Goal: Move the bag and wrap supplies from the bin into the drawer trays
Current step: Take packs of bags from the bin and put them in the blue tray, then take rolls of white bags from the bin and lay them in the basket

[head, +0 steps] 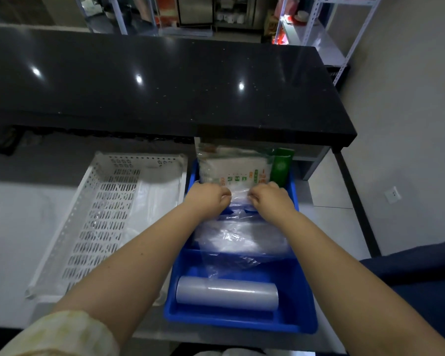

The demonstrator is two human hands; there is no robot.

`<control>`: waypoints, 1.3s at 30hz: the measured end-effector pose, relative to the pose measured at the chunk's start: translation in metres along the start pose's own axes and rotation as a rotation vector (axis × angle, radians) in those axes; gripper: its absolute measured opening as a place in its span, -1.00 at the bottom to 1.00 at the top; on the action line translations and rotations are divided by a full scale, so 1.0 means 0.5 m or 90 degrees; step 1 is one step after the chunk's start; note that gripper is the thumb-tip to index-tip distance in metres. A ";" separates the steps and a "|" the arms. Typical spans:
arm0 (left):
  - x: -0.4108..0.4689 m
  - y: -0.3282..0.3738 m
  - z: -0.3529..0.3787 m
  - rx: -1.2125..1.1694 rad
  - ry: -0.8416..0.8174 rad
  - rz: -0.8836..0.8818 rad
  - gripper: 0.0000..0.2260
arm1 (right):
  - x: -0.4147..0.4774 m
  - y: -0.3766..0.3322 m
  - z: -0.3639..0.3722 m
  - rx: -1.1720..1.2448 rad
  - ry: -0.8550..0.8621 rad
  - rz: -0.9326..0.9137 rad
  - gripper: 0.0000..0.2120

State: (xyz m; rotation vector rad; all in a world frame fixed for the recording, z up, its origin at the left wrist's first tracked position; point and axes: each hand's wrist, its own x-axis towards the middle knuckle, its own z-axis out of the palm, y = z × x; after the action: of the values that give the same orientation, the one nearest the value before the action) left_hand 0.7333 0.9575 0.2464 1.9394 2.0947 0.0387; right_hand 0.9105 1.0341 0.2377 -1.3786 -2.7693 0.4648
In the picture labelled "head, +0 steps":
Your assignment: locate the pale yellow sleeve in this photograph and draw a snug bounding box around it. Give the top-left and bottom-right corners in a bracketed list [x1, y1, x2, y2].
[0, 311, 120, 356]

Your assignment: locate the clear plastic bag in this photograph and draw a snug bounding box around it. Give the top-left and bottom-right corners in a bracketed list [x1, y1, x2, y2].
[193, 187, 293, 278]

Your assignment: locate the person's right hand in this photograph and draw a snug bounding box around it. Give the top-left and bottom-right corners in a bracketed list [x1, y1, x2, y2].
[248, 181, 298, 224]

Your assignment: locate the green packet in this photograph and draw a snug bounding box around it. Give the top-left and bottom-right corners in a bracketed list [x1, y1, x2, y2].
[269, 147, 295, 189]

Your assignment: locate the white perforated plastic basket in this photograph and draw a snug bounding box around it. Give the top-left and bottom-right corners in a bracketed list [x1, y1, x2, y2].
[25, 152, 188, 306]

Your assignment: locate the clear plastic sheet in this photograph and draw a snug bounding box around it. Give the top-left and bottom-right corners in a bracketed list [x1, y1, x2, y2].
[122, 178, 182, 249]

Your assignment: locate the white printed packet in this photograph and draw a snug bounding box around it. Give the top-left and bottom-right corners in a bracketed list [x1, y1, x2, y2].
[195, 139, 273, 187]

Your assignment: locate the person's right forearm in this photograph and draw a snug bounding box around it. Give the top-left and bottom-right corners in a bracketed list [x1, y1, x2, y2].
[278, 211, 445, 356]

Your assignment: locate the person's left forearm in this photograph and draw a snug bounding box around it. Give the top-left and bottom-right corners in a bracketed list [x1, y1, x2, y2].
[52, 204, 208, 349]

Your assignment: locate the white metal shelving rack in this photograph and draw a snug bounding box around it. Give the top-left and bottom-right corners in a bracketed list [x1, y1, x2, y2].
[272, 0, 384, 86]

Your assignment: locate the dark blue fabric seat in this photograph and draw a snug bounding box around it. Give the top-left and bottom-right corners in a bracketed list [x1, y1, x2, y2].
[360, 239, 445, 349]

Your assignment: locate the blue plastic tray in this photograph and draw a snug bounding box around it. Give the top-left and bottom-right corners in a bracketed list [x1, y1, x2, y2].
[164, 159, 318, 334]

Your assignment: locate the person's left hand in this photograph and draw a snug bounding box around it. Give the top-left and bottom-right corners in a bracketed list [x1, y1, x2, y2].
[184, 182, 232, 222]

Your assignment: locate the roll of clear plastic bags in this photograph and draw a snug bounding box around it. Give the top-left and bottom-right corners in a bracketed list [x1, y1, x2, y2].
[175, 276, 279, 312]

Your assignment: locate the black counter shelf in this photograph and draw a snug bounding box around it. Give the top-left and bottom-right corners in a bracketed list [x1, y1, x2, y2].
[0, 26, 357, 149]

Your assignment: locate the white wall socket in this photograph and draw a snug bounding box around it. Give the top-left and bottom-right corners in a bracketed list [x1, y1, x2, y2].
[384, 186, 402, 204]

